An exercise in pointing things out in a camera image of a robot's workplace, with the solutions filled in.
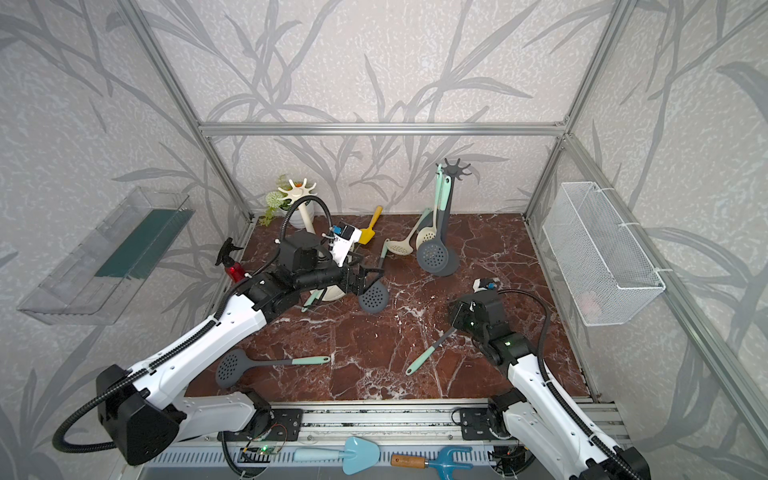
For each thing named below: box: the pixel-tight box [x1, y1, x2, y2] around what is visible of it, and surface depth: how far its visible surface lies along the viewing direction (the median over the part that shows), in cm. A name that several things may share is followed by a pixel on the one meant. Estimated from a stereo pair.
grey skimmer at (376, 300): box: [358, 239, 390, 315], surface depth 96 cm
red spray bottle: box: [214, 237, 246, 283], surface depth 93 cm
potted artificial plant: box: [259, 174, 315, 230], surface depth 110 cm
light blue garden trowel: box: [293, 436, 381, 475], surface depth 71 cm
